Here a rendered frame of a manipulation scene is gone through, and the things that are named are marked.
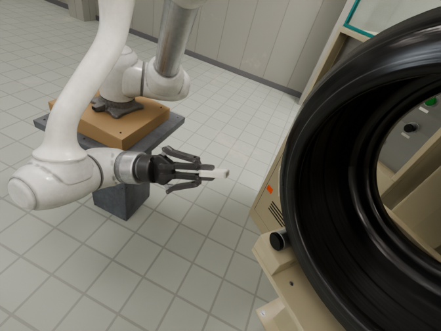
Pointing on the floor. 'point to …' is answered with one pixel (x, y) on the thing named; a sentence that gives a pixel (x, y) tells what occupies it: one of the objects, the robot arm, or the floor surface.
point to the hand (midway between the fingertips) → (214, 173)
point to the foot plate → (267, 311)
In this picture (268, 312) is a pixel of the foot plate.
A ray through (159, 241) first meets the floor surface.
